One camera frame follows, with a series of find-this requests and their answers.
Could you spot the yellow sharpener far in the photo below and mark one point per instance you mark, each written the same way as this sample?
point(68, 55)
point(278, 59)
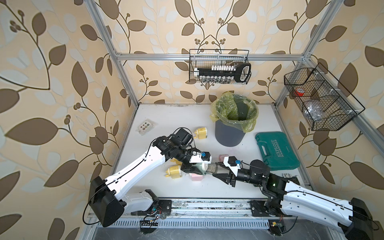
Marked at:
point(201, 133)

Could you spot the yellow sharpener near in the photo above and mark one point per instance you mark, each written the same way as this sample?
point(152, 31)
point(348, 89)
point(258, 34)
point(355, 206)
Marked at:
point(174, 172)

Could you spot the green pencil sharpener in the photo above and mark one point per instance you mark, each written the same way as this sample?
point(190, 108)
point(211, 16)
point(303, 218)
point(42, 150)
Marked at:
point(200, 168)

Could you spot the clear plastic bag in basket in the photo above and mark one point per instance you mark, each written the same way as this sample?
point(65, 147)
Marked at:
point(313, 110)

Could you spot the pink sharpener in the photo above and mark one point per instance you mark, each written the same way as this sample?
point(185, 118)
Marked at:
point(196, 177)

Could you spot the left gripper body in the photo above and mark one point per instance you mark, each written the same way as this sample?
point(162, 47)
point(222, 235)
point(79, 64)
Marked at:
point(186, 166)

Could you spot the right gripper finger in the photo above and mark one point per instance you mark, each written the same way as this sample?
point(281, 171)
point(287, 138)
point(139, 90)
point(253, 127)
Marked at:
point(222, 165)
point(226, 178)

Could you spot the right wire basket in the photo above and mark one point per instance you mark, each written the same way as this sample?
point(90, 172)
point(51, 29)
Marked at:
point(338, 102)

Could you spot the clear green-sharpener tray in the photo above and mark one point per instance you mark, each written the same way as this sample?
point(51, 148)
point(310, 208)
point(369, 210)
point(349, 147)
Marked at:
point(212, 168)

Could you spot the green plastic tool case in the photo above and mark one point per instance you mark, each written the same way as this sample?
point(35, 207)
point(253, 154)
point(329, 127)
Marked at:
point(276, 151)

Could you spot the wire basket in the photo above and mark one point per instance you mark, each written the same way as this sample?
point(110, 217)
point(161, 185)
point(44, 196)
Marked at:
point(205, 58)
point(338, 102)

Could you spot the white button box in bag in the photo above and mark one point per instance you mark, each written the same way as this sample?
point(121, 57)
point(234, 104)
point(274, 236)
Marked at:
point(146, 126)

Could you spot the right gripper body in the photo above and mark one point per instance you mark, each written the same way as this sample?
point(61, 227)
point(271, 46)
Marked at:
point(243, 175)

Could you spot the yellow-green bin liner bag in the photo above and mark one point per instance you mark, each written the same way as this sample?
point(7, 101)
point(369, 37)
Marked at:
point(235, 111)

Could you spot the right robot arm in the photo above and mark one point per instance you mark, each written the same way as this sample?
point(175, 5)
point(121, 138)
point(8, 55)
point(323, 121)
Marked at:
point(286, 198)

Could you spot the socket set in basket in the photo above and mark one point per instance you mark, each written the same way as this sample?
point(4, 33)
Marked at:
point(239, 73)

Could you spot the back wire basket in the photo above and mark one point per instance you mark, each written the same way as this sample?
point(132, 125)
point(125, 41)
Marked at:
point(205, 58)

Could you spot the pink shavings tray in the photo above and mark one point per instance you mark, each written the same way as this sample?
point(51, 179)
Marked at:
point(222, 157)

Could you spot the red tape roll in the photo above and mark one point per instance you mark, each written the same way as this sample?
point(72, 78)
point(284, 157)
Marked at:
point(299, 92)

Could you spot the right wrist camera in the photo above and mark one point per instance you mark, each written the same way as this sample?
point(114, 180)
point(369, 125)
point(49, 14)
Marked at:
point(232, 164)

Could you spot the grey trash bin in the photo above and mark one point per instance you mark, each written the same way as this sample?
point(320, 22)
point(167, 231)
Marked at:
point(228, 136)

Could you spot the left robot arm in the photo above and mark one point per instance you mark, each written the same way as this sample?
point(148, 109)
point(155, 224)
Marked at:
point(161, 149)

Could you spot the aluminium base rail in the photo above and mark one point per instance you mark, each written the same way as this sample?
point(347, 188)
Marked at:
point(207, 208)

